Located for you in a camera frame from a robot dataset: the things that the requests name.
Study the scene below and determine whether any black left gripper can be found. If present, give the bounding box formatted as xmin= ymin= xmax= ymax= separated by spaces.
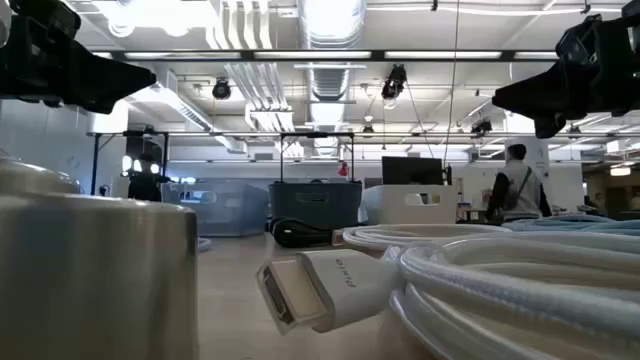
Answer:
xmin=0 ymin=0 xmax=158 ymax=115

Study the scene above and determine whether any black monitor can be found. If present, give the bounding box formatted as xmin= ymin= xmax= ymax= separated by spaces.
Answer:
xmin=381 ymin=156 xmax=447 ymax=187

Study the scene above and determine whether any translucent grey plastic bin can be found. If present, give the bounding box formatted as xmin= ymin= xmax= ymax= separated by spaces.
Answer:
xmin=160 ymin=180 xmax=271 ymax=238

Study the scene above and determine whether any silver metal lamp body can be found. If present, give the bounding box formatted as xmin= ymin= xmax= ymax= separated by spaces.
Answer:
xmin=0 ymin=153 xmax=82 ymax=196

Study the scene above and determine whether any white HDMI cable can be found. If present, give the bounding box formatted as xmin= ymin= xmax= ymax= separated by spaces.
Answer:
xmin=255 ymin=232 xmax=640 ymax=360
xmin=332 ymin=223 xmax=512 ymax=257

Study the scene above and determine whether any white lamp shade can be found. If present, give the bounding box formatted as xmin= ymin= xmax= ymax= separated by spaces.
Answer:
xmin=0 ymin=191 xmax=200 ymax=360

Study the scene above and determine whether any person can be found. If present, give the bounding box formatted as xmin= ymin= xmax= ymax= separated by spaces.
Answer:
xmin=484 ymin=143 xmax=554 ymax=224

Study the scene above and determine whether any thin hanging cable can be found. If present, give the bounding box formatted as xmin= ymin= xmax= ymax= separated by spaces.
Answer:
xmin=442 ymin=0 xmax=462 ymax=169

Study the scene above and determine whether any black background frame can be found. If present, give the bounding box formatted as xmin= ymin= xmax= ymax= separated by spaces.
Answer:
xmin=278 ymin=131 xmax=357 ymax=184
xmin=88 ymin=130 xmax=171 ymax=197

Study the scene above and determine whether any black overhead light bar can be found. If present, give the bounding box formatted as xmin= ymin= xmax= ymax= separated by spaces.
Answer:
xmin=89 ymin=48 xmax=562 ymax=64

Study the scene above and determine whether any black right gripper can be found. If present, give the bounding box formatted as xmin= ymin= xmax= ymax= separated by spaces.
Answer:
xmin=492 ymin=13 xmax=640 ymax=140

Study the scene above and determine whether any dark teal plastic bin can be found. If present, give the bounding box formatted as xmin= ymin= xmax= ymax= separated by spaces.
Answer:
xmin=268 ymin=180 xmax=363 ymax=231

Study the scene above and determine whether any black background robot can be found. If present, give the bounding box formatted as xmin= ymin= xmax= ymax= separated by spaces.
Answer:
xmin=121 ymin=152 xmax=172 ymax=203

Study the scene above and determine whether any white plastic bin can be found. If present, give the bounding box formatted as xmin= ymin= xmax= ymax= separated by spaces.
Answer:
xmin=360 ymin=184 xmax=459 ymax=227

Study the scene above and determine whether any black ceiling camera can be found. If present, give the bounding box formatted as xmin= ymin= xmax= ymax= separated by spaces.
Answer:
xmin=211 ymin=76 xmax=233 ymax=101
xmin=380 ymin=64 xmax=408 ymax=101

